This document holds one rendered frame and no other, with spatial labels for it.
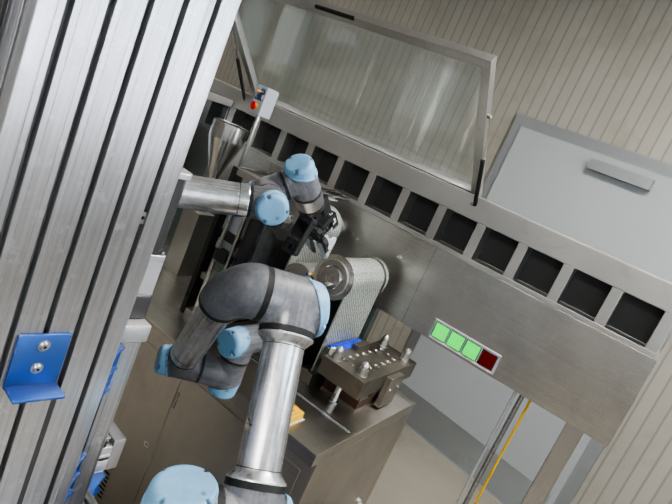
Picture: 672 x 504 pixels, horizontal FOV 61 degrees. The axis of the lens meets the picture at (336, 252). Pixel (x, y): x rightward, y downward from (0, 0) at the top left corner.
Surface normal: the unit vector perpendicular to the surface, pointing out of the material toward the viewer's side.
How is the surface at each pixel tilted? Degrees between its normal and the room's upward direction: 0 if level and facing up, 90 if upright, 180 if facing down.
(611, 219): 90
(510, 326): 90
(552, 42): 90
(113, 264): 90
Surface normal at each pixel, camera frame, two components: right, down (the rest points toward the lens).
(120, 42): 0.68, 0.43
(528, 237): -0.51, -0.02
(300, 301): 0.43, -0.24
